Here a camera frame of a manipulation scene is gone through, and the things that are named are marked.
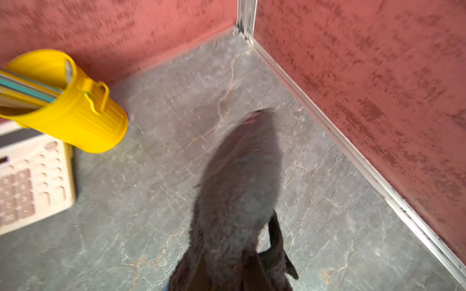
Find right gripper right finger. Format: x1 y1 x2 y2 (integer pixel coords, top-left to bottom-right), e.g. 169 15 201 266
242 254 274 291

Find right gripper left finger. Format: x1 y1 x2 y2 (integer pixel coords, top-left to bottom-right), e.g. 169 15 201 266
184 255 214 291

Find dark grey cloth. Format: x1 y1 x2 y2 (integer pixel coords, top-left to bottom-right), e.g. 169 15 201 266
166 108 298 291

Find pink calculator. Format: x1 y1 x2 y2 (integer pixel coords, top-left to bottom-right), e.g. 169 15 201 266
1 121 76 235

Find yellow mug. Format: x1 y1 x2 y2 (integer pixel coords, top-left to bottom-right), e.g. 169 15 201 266
1 49 129 154

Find pencils in mug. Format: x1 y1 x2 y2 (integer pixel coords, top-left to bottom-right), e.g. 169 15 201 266
1 69 63 109

